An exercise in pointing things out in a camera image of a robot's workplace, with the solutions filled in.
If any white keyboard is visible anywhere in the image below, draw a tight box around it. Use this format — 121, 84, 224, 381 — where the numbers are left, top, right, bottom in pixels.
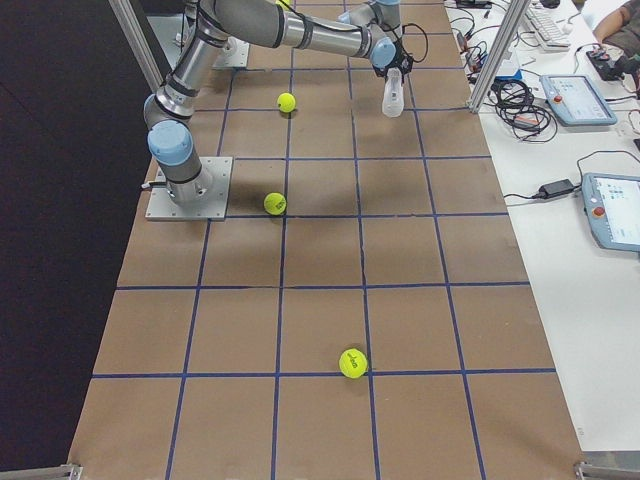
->
523, 6, 571, 52

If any black power adapter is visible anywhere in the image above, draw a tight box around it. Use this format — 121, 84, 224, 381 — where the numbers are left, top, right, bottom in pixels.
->
536, 179, 576, 200

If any centre tennis ball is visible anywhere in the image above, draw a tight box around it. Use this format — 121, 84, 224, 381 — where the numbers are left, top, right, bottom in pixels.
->
277, 92, 297, 114

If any tennis ball near base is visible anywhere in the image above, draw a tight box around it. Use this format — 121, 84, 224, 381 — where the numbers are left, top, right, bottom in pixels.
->
263, 192, 287, 216

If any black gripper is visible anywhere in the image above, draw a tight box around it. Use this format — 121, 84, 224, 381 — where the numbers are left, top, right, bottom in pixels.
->
373, 42, 414, 79

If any white tennis ball can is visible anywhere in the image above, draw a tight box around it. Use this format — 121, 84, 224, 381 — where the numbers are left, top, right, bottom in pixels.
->
382, 68, 404, 118

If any aluminium frame post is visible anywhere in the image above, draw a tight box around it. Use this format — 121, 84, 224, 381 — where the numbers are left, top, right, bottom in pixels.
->
468, 0, 530, 114

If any teach pendant tablet near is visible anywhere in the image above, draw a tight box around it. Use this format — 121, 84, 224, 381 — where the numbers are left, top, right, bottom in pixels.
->
581, 173, 639, 252

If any teach pendant tablet far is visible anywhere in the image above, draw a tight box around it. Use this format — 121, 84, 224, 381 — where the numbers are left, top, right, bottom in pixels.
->
539, 75, 617, 127

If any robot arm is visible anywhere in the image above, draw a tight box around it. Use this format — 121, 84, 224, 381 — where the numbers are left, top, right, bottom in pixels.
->
144, 1, 414, 208

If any bundle of black cables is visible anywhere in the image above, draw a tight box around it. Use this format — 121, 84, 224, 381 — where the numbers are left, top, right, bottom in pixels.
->
488, 79, 559, 144

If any teach pendant tablet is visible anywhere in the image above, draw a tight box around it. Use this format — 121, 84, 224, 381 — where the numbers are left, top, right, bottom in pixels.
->
581, 173, 639, 252
539, 75, 617, 127

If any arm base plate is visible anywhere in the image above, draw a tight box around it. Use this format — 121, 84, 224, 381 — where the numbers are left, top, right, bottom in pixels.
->
145, 157, 233, 221

